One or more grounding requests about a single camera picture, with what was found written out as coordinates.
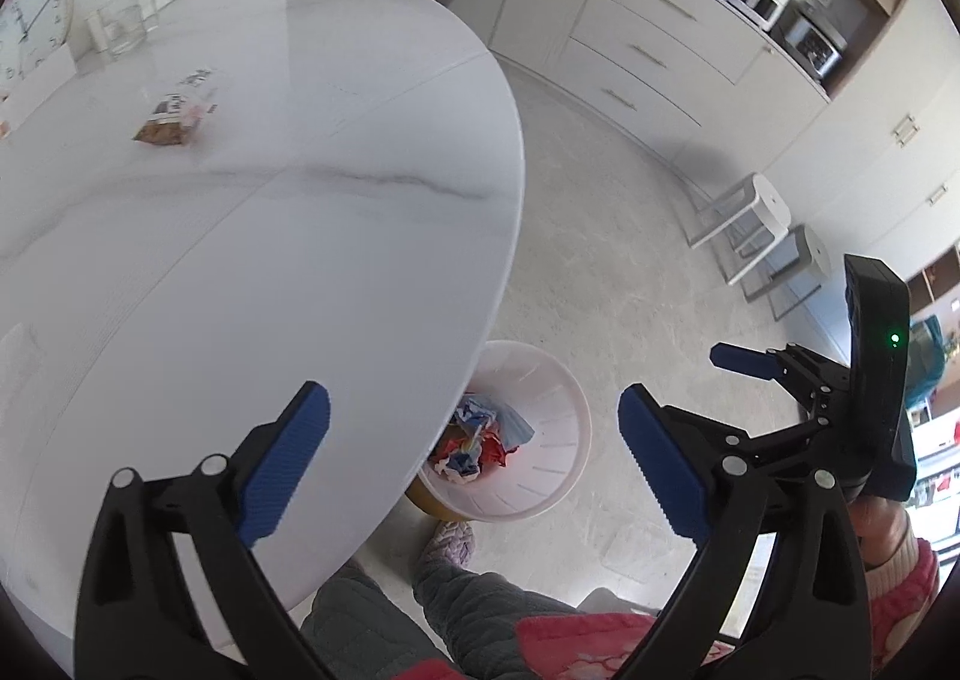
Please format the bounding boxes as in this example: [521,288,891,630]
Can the grey quilted trousers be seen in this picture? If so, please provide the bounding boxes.
[300,558,593,680]

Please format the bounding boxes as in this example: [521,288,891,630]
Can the round white wall clock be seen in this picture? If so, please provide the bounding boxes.
[0,0,76,85]

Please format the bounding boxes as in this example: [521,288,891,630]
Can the person's right hand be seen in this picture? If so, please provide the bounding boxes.
[851,494,914,570]

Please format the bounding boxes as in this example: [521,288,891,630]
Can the blue face mask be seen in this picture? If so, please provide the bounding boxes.
[491,404,536,452]

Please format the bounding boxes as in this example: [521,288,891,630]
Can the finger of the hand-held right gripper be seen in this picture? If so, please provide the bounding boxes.
[739,417,835,475]
[711,341,848,413]

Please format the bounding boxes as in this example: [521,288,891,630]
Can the wooden cubby shelf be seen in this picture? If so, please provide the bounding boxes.
[904,241,960,321]

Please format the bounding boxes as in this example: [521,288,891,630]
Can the white sideboard with drawers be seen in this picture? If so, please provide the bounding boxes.
[487,0,833,179]

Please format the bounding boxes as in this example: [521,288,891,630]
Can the white plastic trash bin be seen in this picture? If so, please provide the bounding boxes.
[415,340,593,522]

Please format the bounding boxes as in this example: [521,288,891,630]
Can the grey stool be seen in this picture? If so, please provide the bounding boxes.
[739,224,832,321]

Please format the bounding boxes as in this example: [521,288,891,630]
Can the clear biscuit packet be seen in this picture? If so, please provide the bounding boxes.
[133,67,220,148]

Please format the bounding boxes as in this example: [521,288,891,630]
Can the white tall cupboard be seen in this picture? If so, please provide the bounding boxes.
[750,0,960,291]

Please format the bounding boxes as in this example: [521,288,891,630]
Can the clear glass cup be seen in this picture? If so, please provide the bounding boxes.
[86,0,160,59]

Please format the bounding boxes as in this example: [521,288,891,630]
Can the tan rounded object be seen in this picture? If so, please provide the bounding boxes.
[405,477,458,520]

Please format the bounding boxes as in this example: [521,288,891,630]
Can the teal bag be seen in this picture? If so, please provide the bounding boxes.
[907,316,947,411]

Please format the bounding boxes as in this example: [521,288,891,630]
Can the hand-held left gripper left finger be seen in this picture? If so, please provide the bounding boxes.
[73,380,335,680]

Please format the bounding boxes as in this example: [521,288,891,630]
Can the silver toaster oven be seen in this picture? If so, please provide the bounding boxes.
[780,9,848,80]

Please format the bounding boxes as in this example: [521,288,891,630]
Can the knitted slipper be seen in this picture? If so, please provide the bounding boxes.
[418,521,475,568]

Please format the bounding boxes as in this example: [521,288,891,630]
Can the white stool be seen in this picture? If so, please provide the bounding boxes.
[686,172,794,269]

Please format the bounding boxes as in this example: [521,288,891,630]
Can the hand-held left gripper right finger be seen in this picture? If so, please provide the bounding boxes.
[616,382,875,680]

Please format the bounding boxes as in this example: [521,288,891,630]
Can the white printed paper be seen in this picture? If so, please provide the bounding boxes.
[431,455,481,482]

